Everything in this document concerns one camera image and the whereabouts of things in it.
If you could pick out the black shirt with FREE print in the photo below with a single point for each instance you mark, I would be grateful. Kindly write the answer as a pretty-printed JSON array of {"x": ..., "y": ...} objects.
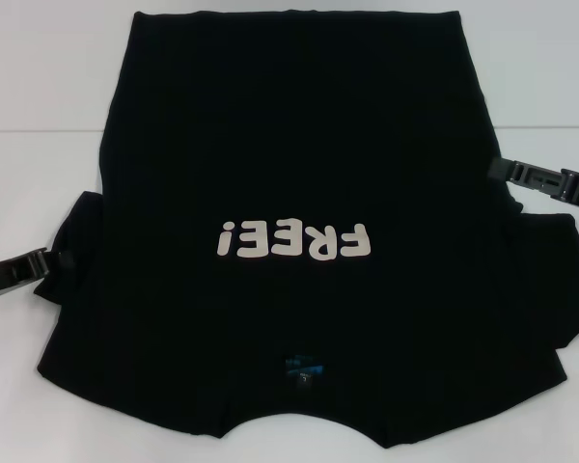
[{"x": 289, "y": 144}]

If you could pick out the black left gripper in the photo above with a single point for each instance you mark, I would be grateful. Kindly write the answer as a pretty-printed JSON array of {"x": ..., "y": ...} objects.
[{"x": 12, "y": 272}]

